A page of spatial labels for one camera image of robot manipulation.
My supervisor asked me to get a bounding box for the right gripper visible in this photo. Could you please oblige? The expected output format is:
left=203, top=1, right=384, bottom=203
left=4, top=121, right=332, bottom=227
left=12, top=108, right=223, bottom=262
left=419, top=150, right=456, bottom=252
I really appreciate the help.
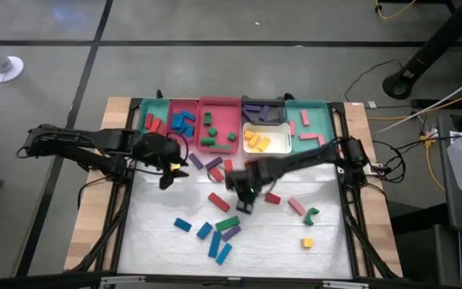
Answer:
left=224, top=158, right=274, bottom=215

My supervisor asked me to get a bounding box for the black floor cable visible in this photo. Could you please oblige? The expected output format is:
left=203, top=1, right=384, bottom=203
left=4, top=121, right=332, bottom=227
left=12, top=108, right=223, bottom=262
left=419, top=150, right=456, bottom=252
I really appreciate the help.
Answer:
left=343, top=59, right=404, bottom=104

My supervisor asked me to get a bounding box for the large teal plastic bin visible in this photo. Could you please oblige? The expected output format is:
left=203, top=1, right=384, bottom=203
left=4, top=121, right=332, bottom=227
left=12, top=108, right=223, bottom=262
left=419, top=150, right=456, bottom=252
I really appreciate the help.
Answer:
left=285, top=99, right=336, bottom=153

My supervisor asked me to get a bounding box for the dark grey plastic bin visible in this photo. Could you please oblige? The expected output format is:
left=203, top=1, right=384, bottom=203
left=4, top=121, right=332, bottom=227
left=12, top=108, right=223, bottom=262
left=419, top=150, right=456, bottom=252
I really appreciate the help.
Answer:
left=240, top=95, right=287, bottom=125

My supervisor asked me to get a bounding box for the black floor stand leg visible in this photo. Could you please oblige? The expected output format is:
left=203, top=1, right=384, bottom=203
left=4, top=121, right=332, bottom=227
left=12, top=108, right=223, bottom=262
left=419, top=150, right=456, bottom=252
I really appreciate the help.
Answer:
left=382, top=0, right=462, bottom=101

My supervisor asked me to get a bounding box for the large pink plastic bin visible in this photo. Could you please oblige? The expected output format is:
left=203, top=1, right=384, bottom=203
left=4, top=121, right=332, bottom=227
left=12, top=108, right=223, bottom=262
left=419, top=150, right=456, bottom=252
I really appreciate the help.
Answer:
left=194, top=96, right=242, bottom=156

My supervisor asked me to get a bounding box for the white plastic bin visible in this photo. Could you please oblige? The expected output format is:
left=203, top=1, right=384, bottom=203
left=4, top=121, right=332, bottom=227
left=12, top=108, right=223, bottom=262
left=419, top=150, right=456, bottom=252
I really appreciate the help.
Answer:
left=241, top=122, right=293, bottom=156

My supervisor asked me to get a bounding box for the orange floor cable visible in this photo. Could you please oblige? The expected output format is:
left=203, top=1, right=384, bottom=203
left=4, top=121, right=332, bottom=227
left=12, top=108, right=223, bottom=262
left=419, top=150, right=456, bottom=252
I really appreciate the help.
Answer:
left=367, top=85, right=462, bottom=121

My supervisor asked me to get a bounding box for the yellow power cable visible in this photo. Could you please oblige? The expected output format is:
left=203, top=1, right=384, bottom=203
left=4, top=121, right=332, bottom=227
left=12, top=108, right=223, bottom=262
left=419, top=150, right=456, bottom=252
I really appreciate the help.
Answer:
left=418, top=136, right=447, bottom=193

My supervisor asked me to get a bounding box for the yellow floor cable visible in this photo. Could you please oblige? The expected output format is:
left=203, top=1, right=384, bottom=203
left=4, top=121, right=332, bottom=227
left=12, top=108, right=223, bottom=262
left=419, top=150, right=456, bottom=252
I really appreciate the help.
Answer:
left=374, top=0, right=417, bottom=21

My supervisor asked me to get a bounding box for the power strip with plugs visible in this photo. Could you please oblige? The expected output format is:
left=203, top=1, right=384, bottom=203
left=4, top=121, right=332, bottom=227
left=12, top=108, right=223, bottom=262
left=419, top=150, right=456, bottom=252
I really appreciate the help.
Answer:
left=418, top=124, right=443, bottom=142

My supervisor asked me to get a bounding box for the white floor cable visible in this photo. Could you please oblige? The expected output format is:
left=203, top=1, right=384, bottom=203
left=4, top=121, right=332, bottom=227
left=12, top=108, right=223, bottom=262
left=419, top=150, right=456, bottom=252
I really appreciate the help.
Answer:
left=371, top=67, right=462, bottom=136

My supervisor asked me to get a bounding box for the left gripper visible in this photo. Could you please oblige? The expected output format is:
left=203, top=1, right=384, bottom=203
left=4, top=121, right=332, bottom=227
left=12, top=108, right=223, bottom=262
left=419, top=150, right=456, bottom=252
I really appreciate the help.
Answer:
left=132, top=132, right=191, bottom=191

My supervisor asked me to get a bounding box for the small teal plastic bin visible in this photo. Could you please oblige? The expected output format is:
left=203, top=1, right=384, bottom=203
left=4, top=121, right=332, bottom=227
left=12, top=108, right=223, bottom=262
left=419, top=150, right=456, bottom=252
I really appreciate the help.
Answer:
left=136, top=98, right=171, bottom=140

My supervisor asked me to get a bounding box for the white glossy table mat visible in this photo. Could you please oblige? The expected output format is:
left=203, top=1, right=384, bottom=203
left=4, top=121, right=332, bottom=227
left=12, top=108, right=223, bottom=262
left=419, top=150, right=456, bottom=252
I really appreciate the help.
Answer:
left=117, top=154, right=355, bottom=281

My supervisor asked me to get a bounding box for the black frame crossbar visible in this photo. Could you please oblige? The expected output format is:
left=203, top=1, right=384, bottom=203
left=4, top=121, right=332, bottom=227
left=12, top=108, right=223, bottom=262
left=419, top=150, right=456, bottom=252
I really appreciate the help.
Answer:
left=0, top=271, right=462, bottom=289

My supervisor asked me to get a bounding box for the white round-base floor stand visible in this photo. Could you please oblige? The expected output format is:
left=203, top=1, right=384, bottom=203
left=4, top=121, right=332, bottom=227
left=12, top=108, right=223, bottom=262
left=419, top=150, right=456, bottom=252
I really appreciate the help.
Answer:
left=0, top=27, right=26, bottom=83

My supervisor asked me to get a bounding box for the green arch block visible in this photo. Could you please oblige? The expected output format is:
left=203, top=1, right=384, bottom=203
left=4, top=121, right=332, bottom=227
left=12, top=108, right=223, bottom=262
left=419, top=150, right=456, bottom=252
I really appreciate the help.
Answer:
left=303, top=206, right=320, bottom=227

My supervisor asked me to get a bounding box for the small pink plastic bin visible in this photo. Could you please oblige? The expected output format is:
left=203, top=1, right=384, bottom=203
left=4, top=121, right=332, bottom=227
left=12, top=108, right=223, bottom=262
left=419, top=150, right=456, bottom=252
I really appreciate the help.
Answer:
left=165, top=99, right=200, bottom=145

